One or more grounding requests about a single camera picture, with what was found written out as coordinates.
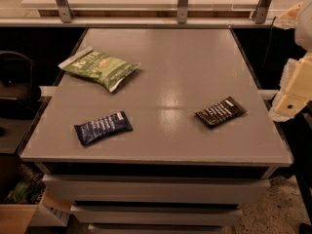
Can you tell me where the black office chair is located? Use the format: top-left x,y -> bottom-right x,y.
0,51 -> 41,120

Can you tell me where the green jalapeno chip bag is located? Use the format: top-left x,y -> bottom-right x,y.
58,47 -> 139,93

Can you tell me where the black rxbar chocolate bar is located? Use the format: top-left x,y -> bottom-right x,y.
195,97 -> 247,129

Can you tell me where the blue rxbar bar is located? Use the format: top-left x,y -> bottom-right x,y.
74,111 -> 133,146

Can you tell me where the cardboard box with snacks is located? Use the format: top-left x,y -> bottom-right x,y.
0,164 -> 70,234

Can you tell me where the left metal shelf bracket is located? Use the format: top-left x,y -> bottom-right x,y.
56,0 -> 72,23

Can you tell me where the middle metal shelf bracket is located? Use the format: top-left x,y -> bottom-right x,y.
176,0 -> 188,23

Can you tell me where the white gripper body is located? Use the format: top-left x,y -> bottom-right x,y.
269,55 -> 312,122

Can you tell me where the right metal shelf bracket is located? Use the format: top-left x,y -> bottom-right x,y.
252,0 -> 272,24

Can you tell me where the metal shelf bracket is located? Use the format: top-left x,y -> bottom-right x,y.
176,0 -> 188,23
56,0 -> 72,23
252,0 -> 272,24

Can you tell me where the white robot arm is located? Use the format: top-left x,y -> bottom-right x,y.
269,0 -> 312,122

